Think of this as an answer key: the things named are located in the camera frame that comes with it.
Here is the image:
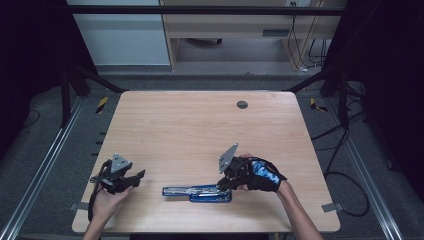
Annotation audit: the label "dark object under desk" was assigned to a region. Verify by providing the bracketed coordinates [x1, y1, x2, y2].
[182, 37, 224, 47]

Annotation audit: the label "aluminium floor rail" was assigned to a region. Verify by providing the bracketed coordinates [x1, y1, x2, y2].
[324, 98, 405, 240]
[0, 96, 86, 240]

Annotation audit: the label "left hand-held gripper cable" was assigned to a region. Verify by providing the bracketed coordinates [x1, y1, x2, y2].
[86, 159, 113, 223]

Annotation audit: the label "cables under wooden desk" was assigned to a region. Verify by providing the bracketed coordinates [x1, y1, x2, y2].
[286, 1, 327, 73]

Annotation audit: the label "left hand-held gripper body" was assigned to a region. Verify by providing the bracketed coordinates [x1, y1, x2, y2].
[89, 152, 134, 195]

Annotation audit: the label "grey table bracket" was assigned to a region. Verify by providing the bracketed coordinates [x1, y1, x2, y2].
[321, 202, 345, 214]
[68, 201, 91, 213]

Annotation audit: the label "yellow black tape strip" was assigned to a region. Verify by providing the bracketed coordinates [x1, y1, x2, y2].
[95, 96, 110, 115]
[309, 97, 329, 113]

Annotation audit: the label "black curtain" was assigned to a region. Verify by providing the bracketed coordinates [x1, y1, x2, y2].
[322, 0, 424, 203]
[0, 0, 98, 159]

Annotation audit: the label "thin black floor cable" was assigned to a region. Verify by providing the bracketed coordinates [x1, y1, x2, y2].
[22, 108, 42, 130]

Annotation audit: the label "blue stapler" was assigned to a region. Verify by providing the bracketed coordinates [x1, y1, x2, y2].
[161, 183, 234, 204]

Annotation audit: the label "black floor cables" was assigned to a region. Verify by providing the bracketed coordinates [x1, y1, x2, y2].
[311, 79, 372, 218]

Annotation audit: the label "person's right hand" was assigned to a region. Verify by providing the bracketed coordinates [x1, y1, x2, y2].
[237, 152, 294, 198]

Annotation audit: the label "black metal stand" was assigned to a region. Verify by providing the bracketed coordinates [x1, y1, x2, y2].
[59, 64, 130, 130]
[282, 66, 352, 130]

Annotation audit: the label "light wooden desk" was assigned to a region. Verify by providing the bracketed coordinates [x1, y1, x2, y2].
[159, 0, 348, 72]

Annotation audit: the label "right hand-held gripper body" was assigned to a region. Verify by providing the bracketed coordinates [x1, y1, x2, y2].
[217, 142, 258, 192]

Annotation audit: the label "white cabinet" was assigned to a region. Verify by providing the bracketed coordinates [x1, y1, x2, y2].
[67, 0, 171, 67]

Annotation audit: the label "black horizontal frame bar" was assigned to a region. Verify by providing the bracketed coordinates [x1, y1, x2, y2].
[68, 4, 348, 17]

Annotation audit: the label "person's left hand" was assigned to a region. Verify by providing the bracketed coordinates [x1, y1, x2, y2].
[91, 184, 135, 224]

